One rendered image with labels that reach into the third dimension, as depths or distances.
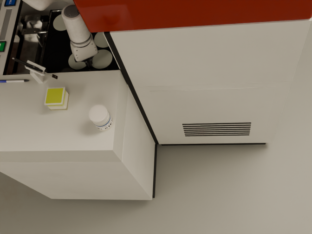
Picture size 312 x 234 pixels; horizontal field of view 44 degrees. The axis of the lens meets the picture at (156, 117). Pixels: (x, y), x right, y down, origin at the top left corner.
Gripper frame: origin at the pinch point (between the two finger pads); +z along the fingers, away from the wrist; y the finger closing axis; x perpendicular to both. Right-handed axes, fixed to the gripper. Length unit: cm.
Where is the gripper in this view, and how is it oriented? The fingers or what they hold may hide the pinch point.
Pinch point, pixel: (88, 62)
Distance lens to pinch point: 172.2
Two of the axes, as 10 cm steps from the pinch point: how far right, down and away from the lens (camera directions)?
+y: -8.9, 4.2, -1.9
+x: 4.6, 7.7, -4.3
